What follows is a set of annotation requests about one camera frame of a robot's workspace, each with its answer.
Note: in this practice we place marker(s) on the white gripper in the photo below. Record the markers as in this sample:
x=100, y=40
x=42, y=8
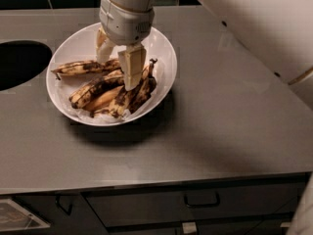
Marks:
x=125, y=24

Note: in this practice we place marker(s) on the spotted banana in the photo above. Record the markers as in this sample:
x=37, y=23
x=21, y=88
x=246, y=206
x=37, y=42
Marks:
x=119, y=105
x=97, y=86
x=84, y=67

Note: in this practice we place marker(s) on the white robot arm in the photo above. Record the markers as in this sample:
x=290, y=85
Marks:
x=277, y=32

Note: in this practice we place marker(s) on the large white bowl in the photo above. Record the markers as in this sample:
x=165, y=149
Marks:
x=81, y=46

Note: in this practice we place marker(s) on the right dark banana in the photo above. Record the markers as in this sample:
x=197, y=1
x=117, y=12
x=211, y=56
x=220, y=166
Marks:
x=144, y=94

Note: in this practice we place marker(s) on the orange unspotted banana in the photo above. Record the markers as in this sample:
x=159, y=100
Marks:
x=102, y=101

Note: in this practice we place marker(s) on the dark round sink hole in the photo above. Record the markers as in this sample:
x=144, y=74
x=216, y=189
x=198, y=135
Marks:
x=21, y=61

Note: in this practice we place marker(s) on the small white drawer label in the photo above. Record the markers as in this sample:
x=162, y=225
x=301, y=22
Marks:
x=189, y=228

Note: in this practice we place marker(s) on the dark drawer front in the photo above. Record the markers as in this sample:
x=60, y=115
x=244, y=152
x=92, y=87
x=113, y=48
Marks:
x=236, y=200

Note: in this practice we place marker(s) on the right white drawer label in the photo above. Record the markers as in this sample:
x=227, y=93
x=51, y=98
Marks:
x=285, y=225

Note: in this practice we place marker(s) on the black cabinet handle left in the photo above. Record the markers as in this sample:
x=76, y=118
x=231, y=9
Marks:
x=63, y=205

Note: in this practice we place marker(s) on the black drawer handle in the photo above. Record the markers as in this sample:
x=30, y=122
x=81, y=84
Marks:
x=202, y=201

